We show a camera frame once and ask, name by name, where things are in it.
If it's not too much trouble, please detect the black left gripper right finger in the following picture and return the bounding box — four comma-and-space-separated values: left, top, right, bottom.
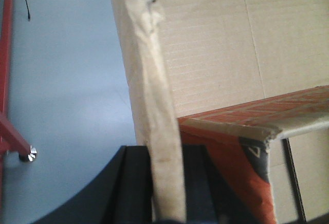
182, 145, 259, 223

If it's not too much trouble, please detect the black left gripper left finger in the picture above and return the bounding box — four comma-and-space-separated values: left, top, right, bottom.
37, 146, 153, 223

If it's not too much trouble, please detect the red printed cardboard box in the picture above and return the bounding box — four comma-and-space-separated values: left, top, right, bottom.
178, 86, 328, 223

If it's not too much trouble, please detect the plain brown cardboard box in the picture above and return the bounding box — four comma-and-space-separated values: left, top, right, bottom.
111, 0, 328, 223

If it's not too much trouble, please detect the silver caster foot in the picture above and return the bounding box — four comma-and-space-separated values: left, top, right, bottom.
19, 145, 38, 162

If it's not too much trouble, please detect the red metal frame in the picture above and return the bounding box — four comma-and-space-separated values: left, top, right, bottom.
0, 0, 31, 201

